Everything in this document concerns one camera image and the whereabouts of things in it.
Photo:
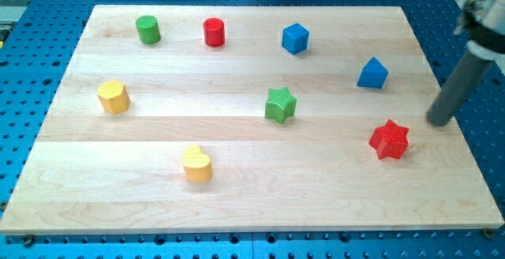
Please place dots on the red star block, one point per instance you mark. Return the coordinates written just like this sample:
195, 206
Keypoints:
390, 140

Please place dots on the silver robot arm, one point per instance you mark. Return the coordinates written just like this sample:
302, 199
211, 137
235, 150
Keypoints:
483, 20

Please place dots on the green star block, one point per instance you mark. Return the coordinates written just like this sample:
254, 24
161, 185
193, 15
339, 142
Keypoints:
280, 105

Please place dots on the yellow heart block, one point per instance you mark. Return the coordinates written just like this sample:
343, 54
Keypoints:
196, 164

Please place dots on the light wooden board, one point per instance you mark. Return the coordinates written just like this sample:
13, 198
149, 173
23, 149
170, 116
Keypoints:
93, 172

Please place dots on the blue cube block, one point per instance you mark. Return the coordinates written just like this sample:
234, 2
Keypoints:
295, 38

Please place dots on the red cylinder block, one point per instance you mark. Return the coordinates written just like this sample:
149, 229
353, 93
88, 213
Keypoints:
214, 32

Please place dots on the blue triangular prism block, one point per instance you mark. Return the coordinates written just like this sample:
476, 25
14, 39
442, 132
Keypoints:
373, 74

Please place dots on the green cylinder block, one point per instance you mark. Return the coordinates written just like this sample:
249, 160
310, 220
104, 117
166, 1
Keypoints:
148, 29

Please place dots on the yellow hexagon block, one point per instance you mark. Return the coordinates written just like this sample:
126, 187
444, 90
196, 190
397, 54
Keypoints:
113, 97

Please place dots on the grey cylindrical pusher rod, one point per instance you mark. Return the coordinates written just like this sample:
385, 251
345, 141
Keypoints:
457, 88

